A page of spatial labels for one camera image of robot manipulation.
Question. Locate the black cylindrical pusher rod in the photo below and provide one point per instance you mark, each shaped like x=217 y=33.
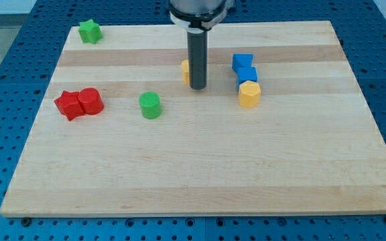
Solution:
x=197 y=57

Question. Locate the yellow heart block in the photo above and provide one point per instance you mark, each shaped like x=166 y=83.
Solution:
x=185 y=72

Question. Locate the blue triangle block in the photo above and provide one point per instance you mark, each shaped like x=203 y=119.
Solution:
x=241 y=61

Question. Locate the blue cube block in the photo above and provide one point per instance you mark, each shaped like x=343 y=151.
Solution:
x=246 y=74

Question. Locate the yellow hexagon block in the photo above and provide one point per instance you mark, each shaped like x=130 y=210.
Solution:
x=249 y=94

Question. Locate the green cylinder block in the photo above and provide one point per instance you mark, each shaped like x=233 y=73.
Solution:
x=150 y=105

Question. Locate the green star block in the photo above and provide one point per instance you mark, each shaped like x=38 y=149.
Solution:
x=90 y=31

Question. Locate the red cylinder block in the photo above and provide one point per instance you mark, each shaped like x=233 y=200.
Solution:
x=90 y=101

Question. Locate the red star block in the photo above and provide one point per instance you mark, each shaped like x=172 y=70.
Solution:
x=69 y=105

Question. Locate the wooden board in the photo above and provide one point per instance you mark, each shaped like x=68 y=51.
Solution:
x=311 y=147

